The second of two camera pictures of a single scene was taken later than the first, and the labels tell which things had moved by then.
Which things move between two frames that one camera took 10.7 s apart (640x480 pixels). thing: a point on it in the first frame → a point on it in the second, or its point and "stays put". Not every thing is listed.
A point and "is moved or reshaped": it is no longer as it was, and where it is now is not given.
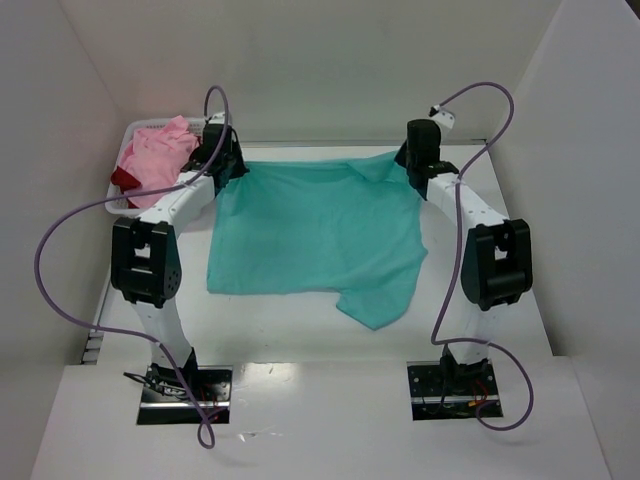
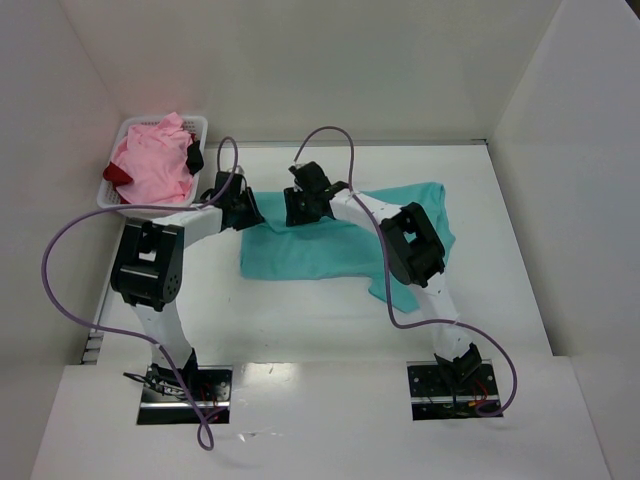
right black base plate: x=442 y=390 stays put
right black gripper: x=407 y=163 → x=296 y=211
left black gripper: x=230 y=167 → x=248 y=211
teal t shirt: x=350 y=226 is moved or reshaped
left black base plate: x=164 y=402 stays put
